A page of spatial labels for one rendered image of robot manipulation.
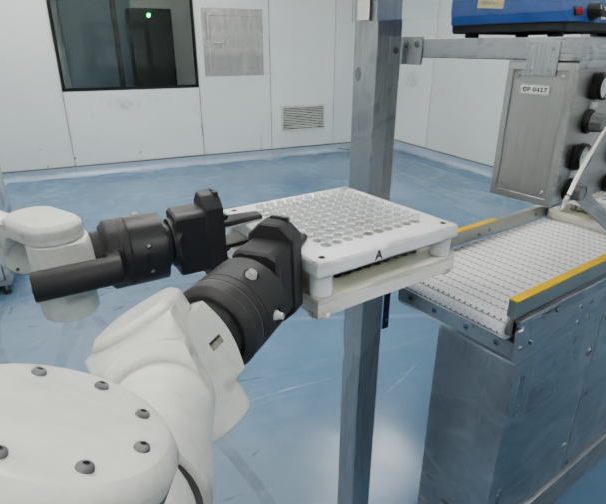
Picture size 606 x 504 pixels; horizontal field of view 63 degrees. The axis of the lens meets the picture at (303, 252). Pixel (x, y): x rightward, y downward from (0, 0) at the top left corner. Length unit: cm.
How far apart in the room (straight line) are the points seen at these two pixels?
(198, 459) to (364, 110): 78
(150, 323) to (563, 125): 61
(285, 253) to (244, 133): 557
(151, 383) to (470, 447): 107
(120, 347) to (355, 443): 98
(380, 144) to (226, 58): 502
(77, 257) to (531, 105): 64
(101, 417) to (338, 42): 638
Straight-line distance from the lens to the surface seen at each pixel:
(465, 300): 96
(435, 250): 72
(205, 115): 591
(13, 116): 575
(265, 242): 53
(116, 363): 34
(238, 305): 44
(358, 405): 120
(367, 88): 93
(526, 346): 100
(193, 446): 24
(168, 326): 34
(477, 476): 133
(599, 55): 81
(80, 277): 60
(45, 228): 62
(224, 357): 42
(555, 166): 79
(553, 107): 79
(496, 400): 118
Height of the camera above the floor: 128
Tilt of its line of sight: 23 degrees down
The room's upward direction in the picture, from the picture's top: straight up
